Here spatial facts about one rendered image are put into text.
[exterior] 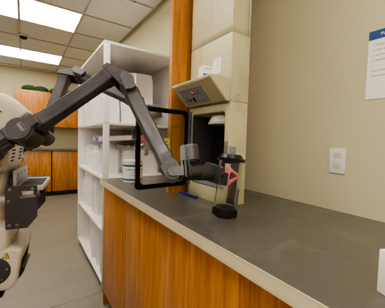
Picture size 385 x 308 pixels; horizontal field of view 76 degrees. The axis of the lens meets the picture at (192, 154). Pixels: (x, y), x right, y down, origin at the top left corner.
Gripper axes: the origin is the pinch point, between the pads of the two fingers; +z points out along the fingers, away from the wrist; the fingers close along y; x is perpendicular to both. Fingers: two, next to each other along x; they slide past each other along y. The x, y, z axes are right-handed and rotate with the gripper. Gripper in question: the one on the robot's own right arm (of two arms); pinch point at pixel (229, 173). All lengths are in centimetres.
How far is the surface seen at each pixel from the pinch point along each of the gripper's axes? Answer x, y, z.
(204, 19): -72, 35, 1
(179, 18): -76, 51, -4
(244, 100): -32.5, 12.1, 14.2
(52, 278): 123, 161, -40
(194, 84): -36.8, 25.1, -6.0
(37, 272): 125, 177, -51
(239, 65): -46.9, 12.8, 8.6
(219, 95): -32.0, 14.0, 0.6
